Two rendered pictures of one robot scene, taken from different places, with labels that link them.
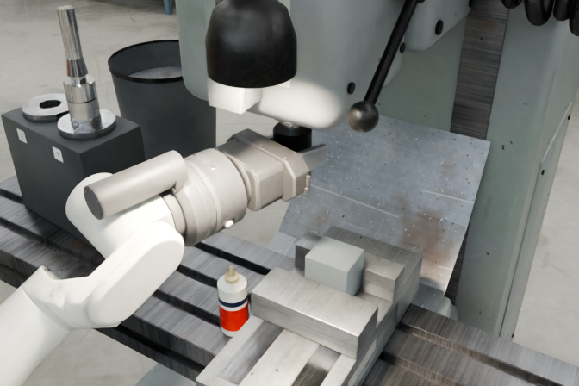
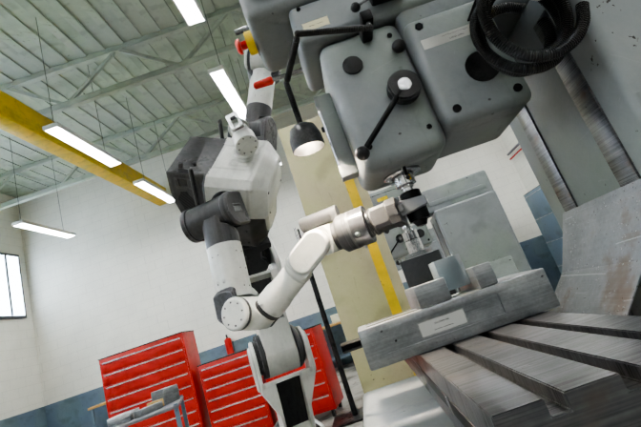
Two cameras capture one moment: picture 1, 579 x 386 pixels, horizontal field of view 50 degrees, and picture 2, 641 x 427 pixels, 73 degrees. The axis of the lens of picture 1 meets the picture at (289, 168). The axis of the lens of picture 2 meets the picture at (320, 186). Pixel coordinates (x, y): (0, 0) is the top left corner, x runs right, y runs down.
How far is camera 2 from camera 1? 90 cm
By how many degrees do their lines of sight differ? 74
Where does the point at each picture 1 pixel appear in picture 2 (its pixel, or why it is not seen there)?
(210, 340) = not seen: hidden behind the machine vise
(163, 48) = not seen: outside the picture
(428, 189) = (619, 241)
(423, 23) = (442, 111)
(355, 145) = (581, 232)
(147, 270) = (308, 246)
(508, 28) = (592, 89)
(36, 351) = (280, 285)
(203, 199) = (340, 220)
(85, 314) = (289, 265)
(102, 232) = not seen: hidden behind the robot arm
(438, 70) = (589, 146)
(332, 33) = (349, 127)
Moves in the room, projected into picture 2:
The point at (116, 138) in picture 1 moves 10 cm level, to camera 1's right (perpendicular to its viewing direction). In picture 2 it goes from (422, 255) to (444, 246)
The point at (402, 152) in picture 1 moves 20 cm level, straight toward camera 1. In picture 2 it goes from (601, 220) to (526, 246)
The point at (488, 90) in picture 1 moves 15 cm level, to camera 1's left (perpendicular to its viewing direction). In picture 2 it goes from (613, 138) to (546, 172)
